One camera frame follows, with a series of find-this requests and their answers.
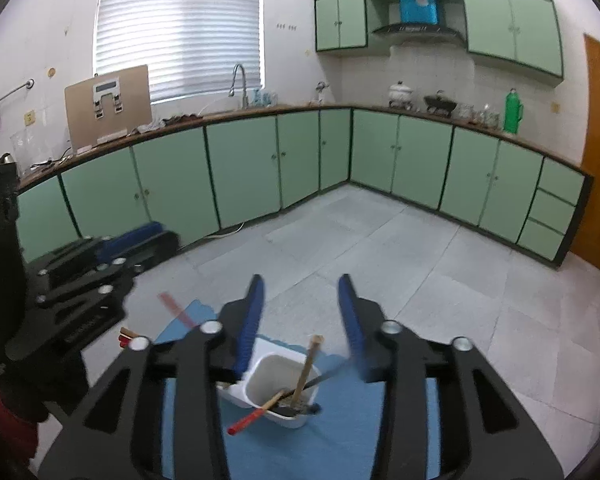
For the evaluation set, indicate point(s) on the green lower kitchen cabinets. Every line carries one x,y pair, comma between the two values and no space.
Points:
240,165

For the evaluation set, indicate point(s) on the black pan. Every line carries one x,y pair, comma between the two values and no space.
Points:
437,103

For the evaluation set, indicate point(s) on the metal towel rail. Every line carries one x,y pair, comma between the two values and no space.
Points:
15,91

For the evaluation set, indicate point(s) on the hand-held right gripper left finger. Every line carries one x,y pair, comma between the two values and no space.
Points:
251,322

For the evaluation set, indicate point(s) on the green upper kitchen cabinets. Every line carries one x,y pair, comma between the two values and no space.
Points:
490,20

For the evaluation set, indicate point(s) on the red patterned bamboo chopstick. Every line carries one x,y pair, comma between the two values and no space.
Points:
247,421

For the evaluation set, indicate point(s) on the green kitchen cabinets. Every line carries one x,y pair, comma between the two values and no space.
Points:
490,20
240,165

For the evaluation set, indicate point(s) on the white plastic utensil holder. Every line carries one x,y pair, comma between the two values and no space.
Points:
265,377

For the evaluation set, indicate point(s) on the wooden board with grey mount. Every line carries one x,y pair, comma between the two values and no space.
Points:
130,100

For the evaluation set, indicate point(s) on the range hood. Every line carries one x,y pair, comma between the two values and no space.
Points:
417,30

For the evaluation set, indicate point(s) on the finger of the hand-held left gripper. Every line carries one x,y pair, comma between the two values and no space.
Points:
150,255
130,238

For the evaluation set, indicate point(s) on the white lidded pot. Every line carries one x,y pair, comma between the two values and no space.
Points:
400,93

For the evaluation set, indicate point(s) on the clear glass container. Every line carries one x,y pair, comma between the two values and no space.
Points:
27,147

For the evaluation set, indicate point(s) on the blue table cloth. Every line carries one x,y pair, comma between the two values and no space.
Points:
350,435

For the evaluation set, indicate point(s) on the plain bamboo chopstick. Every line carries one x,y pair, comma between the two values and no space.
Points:
309,367
126,332

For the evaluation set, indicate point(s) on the person's red clothing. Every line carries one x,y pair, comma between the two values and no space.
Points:
0,420

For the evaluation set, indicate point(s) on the white window blinds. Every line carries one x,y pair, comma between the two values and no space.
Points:
180,25

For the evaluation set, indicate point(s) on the green thermos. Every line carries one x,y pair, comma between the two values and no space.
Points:
512,115

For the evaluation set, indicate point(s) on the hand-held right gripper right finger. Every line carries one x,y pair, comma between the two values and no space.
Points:
352,320

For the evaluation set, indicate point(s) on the metal kitchen faucet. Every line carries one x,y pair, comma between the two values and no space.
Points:
237,72

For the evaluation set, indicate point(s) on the glass jar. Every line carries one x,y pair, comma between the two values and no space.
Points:
464,110
490,115

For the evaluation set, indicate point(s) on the metal wall tap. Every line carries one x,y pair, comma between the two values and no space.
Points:
321,88

